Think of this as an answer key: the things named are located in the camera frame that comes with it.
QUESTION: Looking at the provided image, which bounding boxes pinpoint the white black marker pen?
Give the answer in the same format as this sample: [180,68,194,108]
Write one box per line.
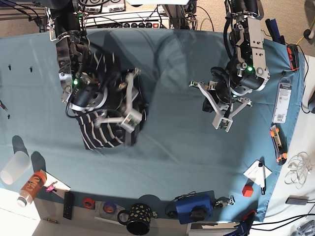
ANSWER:
[258,162,265,195]

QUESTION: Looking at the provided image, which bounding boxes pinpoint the navy white striped t-shirt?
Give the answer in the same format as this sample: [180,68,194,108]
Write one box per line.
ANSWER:
[67,50,148,150]

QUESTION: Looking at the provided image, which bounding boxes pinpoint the purple tape roll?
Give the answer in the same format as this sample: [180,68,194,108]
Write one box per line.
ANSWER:
[102,201,117,214]

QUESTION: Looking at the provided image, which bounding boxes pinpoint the black remote control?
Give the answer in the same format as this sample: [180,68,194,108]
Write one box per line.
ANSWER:
[63,192,74,220]

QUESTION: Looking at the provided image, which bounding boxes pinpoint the grey flat device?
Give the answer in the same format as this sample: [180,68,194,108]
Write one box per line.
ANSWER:
[285,196,308,206]

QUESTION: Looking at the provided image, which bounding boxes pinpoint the pink small figurine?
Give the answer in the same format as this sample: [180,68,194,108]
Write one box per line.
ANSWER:
[45,181,57,193]

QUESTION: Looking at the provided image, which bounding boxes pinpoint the orange labelled bottle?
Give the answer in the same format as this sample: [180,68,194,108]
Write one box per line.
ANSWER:
[17,172,47,207]

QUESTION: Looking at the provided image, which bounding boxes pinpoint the red tape roll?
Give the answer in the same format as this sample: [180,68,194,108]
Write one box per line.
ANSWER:
[82,198,95,209]

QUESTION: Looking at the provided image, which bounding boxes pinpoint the black mug yellow pattern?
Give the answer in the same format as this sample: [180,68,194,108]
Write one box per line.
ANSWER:
[117,203,152,236]

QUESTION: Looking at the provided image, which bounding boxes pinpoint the teal table cloth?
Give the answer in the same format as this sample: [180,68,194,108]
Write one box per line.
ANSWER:
[0,29,304,221]

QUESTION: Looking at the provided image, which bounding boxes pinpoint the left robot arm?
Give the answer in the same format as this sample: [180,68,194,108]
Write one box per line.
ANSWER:
[189,0,270,120]

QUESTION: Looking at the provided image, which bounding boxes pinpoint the metal carabiner keys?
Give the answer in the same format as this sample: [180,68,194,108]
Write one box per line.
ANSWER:
[213,195,235,208]

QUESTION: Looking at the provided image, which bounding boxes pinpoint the grey blister package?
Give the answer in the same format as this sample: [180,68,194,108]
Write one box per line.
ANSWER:
[272,77,292,123]

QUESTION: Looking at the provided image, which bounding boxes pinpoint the white coiled cable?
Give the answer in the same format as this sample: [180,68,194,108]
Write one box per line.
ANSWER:
[284,151,313,189]

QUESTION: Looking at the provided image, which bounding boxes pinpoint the red cube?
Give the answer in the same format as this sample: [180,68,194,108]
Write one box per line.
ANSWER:
[242,185,253,197]

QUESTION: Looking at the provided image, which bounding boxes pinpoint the white paper card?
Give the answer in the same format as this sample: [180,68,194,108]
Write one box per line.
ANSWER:
[243,160,272,185]

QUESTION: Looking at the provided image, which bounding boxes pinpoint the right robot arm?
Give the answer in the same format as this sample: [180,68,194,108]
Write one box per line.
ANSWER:
[46,0,145,150]

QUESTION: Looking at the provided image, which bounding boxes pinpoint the orange black utility knife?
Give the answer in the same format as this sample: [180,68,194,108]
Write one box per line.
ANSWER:
[270,123,287,166]

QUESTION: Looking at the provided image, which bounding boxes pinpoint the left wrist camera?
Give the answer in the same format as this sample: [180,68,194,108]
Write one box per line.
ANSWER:
[212,110,233,132]

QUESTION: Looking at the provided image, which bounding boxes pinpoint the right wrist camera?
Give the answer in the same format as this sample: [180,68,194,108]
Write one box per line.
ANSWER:
[121,110,142,133]

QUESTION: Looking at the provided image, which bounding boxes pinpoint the blue box with knob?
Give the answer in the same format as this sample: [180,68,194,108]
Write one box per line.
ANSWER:
[175,195,213,225]

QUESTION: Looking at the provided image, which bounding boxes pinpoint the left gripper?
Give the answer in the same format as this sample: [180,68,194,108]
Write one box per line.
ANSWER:
[189,81,252,117]

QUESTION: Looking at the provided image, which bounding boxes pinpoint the white power strip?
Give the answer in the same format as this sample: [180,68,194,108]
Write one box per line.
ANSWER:
[92,21,167,29]

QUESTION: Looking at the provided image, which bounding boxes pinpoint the blue handled tool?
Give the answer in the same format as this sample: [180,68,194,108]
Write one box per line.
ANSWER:
[224,210,256,236]

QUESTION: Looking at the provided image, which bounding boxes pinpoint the translucent plastic cup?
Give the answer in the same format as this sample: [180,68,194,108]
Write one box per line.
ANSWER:
[0,151,31,185]

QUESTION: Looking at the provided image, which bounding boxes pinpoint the blue black clamp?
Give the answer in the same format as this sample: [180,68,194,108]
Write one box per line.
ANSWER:
[265,19,285,45]

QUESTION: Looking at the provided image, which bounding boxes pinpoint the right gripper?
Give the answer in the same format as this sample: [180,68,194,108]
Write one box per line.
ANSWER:
[94,68,141,147]

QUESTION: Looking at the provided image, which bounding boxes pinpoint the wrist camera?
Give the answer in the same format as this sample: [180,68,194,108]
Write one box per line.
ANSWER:
[212,110,233,132]
[121,110,142,133]

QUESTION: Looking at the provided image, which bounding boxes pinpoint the red black clamp tool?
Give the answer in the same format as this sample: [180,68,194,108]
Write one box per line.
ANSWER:
[287,44,299,71]

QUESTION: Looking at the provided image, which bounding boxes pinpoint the green yellow battery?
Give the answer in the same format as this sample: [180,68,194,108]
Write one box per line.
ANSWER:
[46,218,59,224]

